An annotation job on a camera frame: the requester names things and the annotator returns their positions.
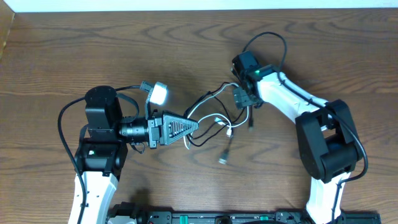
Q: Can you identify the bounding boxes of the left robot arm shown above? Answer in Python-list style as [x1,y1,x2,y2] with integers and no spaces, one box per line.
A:
[69,83,199,223]

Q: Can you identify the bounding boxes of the white cable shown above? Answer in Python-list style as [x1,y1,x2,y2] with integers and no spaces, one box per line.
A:
[182,82,250,150]

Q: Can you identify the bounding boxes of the left camera cable black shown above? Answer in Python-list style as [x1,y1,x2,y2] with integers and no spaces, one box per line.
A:
[57,85,142,224]

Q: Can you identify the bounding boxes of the wooden panel at left edge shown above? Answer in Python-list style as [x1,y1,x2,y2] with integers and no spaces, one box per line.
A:
[0,0,15,58]

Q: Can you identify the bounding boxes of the camera cable black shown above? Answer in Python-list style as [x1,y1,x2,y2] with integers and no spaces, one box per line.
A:
[241,31,369,224]
[57,85,142,224]

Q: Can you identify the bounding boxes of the right camera cable black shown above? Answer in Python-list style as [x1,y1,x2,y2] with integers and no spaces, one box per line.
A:
[241,31,369,224]

